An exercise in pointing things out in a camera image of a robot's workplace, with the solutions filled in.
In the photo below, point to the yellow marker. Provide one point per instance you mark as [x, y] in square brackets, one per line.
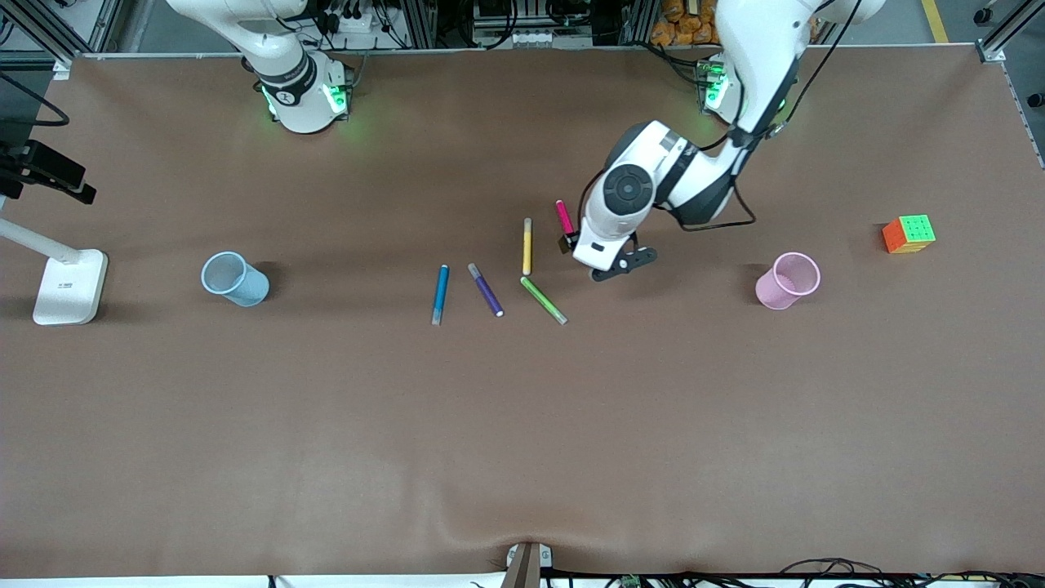
[527, 249]

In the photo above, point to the green marker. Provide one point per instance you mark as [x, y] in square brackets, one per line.
[540, 298]

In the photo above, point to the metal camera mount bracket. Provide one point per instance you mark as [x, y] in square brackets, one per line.
[522, 567]

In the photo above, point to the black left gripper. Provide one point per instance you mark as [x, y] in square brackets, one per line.
[566, 242]

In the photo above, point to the colourful puzzle cube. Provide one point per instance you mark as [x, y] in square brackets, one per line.
[914, 233]

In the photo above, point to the orange items pile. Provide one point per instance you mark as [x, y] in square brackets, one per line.
[682, 28]

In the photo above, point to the aluminium frame post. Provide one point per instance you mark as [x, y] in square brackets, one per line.
[1002, 34]
[49, 41]

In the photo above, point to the light blue cup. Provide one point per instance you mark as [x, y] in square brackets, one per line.
[249, 287]

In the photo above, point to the blue marker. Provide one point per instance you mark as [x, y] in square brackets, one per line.
[441, 290]

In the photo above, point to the white lamp stand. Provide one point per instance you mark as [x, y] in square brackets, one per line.
[69, 290]

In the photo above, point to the pink mesh cup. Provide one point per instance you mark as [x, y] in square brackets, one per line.
[775, 290]

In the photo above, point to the pink marker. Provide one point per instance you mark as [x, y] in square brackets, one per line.
[563, 216]

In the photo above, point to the purple marker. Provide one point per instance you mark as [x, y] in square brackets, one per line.
[486, 292]

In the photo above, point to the white power strip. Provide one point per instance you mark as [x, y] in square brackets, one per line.
[359, 23]

